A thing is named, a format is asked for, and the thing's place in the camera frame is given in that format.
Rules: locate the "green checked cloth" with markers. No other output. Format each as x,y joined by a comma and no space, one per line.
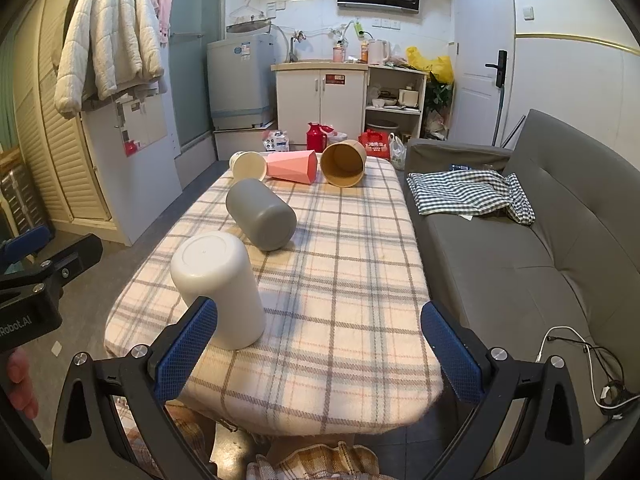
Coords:
460,190

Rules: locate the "yellow plastic bag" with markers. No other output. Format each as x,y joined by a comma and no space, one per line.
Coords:
435,67

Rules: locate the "white open shelf cabinet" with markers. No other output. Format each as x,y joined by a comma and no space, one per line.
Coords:
395,74

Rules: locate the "grey washing machine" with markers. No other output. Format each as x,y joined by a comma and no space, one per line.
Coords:
240,85

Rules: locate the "frosted glass door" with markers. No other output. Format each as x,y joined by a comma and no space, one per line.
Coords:
192,75

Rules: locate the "grey basin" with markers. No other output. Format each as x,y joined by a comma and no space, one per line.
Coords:
249,27
382,126

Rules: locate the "grey cup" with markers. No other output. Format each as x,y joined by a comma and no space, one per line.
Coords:
262,215

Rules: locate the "red gift bag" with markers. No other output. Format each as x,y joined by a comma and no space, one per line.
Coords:
375,147

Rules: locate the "orange bottle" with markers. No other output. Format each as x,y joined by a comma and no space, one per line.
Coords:
364,52

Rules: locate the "white bowls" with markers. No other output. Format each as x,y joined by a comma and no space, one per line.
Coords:
378,103

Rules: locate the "large white cup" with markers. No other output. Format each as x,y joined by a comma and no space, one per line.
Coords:
220,285

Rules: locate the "white puffer jacket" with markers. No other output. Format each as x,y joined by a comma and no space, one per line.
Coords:
105,35

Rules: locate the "cream louvered closet doors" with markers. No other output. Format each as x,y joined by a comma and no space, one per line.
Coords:
45,150

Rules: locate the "white refrigerator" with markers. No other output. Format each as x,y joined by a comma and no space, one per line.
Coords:
135,185

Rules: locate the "white spotted packet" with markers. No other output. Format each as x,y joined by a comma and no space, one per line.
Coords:
276,141

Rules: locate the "pink bottle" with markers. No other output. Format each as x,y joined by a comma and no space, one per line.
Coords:
338,54

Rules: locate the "plaid tablecloth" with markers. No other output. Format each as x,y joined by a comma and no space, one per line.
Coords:
330,290

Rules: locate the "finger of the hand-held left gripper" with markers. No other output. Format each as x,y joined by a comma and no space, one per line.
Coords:
27,242
75,255

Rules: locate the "white light switch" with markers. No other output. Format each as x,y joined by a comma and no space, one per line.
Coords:
528,12

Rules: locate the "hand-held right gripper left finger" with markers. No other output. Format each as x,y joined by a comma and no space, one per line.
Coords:
187,350

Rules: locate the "white door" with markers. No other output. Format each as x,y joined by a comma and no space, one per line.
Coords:
480,20

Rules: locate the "grey sofa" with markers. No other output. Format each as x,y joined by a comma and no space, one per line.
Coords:
525,270

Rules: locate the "brown paper cup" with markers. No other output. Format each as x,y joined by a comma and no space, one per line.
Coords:
345,167

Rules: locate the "small white paper cup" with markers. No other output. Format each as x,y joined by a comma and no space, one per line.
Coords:
248,166

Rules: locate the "white wall outlets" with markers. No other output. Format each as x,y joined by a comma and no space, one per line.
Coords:
386,23

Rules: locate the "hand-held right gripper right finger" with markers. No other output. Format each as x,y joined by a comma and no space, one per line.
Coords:
452,360

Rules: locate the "white electric kettle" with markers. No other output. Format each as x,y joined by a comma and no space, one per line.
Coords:
377,52

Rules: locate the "red thermos jug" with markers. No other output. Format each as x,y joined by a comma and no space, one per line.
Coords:
315,137

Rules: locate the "metal faucet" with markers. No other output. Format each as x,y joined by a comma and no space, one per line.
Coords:
296,42

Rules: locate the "white sink cabinet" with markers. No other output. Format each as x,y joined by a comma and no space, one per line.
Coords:
315,100

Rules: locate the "person's left hand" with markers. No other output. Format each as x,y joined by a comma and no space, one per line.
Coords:
20,380

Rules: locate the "pink faceted cup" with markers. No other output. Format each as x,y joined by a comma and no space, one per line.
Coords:
292,166

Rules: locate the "green plant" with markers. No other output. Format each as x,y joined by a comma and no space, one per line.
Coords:
440,95

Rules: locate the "pink hanging garment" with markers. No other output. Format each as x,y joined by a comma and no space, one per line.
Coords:
162,10

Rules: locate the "white plastic bag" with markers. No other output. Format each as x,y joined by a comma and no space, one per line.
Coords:
397,152

